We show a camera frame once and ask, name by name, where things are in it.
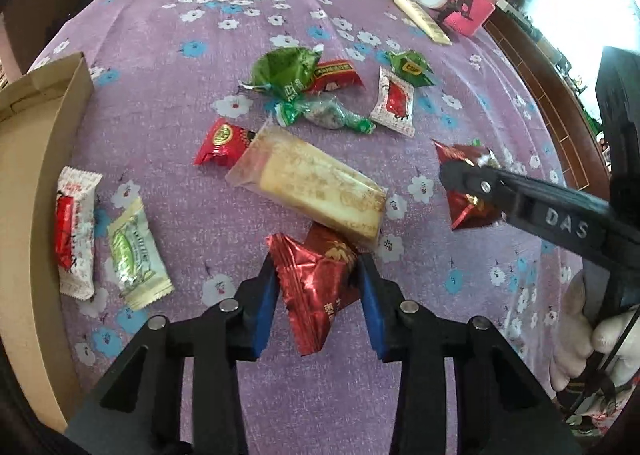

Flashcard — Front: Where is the white gloved right hand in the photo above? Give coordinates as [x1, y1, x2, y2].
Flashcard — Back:
[550, 271, 640, 391]

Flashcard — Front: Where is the white red snack sachet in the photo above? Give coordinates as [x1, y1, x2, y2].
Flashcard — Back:
[369, 67, 416, 138]

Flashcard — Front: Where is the red round-logo candy packet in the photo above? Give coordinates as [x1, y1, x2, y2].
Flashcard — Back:
[194, 117, 256, 169]

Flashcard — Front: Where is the purple floral tablecloth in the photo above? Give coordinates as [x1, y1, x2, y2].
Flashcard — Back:
[29, 0, 601, 455]

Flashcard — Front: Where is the shiny red foil packet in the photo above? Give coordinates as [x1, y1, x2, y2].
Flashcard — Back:
[267, 223, 360, 357]

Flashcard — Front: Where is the large dark red snack bag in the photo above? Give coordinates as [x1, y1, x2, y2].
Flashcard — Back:
[432, 138, 504, 231]

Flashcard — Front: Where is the white red candy packet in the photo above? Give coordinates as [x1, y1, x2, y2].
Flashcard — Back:
[54, 166, 102, 301]

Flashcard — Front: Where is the green crinkled snack packet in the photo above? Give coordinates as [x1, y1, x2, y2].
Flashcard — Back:
[240, 46, 323, 102]

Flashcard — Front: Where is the brown cardboard box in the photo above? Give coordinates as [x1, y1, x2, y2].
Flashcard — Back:
[1, 53, 93, 432]

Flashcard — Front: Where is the small green yellow-label packet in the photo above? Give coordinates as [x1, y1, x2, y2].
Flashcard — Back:
[386, 50, 435, 88]

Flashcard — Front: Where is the pink knitted-sleeve bottle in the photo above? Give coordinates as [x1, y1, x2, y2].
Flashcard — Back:
[443, 0, 499, 37]

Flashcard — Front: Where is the green clear twisted candy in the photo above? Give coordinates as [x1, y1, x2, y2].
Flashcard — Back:
[273, 94, 375, 134]

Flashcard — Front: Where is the pale green cream packet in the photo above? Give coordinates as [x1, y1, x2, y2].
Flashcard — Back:
[107, 196, 174, 311]

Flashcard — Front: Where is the red rectangular candy packet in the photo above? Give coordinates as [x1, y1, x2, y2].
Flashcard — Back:
[306, 60, 363, 93]

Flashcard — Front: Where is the cream lotion tube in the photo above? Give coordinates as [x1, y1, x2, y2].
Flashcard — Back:
[392, 0, 452, 46]

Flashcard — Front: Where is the beige wafer biscuit packet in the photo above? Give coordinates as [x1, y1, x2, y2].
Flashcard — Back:
[226, 120, 387, 249]

